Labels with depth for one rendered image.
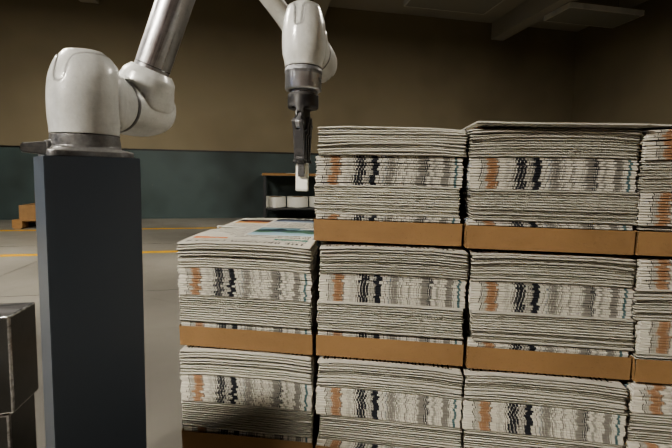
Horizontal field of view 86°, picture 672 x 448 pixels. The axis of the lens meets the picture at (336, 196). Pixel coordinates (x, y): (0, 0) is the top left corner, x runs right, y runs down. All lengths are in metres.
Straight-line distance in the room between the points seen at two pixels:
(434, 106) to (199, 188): 5.11
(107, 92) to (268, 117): 6.37
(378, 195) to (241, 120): 6.76
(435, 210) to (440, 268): 0.11
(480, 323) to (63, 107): 1.04
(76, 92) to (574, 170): 1.09
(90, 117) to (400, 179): 0.76
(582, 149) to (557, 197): 0.09
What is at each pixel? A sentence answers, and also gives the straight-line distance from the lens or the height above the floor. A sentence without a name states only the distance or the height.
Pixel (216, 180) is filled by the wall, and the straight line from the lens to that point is 7.39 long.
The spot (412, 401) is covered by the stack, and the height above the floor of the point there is 0.53.
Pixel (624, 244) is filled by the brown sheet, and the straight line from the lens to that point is 0.82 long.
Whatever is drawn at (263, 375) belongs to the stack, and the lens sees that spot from 0.84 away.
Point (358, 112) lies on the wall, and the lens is 7.64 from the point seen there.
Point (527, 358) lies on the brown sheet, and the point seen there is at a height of 0.63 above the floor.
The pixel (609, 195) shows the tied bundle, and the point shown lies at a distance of 0.80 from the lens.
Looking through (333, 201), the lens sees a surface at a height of 0.92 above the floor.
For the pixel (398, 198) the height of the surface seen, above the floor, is 0.92.
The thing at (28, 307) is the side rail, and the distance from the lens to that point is 0.62.
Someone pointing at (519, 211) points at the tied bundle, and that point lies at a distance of 0.74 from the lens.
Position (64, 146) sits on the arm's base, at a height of 1.02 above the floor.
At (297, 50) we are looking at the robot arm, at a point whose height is 1.25.
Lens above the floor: 0.98
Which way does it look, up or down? 4 degrees down
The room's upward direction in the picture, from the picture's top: 1 degrees clockwise
